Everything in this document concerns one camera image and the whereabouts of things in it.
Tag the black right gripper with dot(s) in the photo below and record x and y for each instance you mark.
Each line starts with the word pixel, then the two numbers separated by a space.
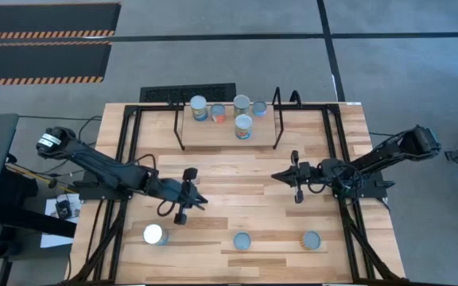
pixel 310 175

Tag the black floor mat striped edge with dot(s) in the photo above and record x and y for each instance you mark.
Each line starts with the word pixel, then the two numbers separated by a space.
pixel 46 18
pixel 38 59

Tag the black furniture base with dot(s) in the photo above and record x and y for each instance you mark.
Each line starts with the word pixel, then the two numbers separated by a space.
pixel 34 222

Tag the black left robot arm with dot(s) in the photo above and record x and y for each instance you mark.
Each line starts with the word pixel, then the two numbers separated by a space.
pixel 105 168

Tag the tomatoes tin can blue label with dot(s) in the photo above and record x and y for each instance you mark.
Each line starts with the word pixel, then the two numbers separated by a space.
pixel 198 104
pixel 243 123

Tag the short tin can blue label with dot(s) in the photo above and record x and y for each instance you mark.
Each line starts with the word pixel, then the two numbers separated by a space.
pixel 259 107
pixel 242 240

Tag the short tin can orange patterned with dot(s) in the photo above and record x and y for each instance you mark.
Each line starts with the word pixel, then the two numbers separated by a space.
pixel 311 240

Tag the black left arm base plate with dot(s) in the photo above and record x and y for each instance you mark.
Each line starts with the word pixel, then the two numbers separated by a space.
pixel 94 194

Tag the black floor tape line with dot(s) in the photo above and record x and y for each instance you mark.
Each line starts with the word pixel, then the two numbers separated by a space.
pixel 213 37
pixel 328 47

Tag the peas tin can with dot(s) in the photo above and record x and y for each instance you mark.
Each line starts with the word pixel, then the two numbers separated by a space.
pixel 241 103

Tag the black floor vent grille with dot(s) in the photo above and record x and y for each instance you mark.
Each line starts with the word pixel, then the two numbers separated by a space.
pixel 165 93

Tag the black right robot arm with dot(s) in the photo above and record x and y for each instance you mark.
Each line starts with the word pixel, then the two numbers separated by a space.
pixel 388 153

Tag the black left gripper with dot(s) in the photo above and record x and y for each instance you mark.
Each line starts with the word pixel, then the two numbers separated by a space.
pixel 173 190

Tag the white paper sheet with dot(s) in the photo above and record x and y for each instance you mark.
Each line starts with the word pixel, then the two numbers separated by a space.
pixel 54 238

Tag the black aluminium table frame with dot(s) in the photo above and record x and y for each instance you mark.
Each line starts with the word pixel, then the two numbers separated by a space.
pixel 129 108

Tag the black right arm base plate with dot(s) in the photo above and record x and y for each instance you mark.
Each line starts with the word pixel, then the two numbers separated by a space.
pixel 376 190

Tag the small black device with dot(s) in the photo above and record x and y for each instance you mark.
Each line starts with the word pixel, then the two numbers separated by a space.
pixel 63 208

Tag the short tin can red label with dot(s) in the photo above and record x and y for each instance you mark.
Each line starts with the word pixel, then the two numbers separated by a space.
pixel 218 110

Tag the tall tin can blue label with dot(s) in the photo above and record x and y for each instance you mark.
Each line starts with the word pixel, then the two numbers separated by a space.
pixel 152 234

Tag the wooden shelf black metal legs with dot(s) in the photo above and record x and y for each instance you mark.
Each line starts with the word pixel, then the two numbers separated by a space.
pixel 209 133

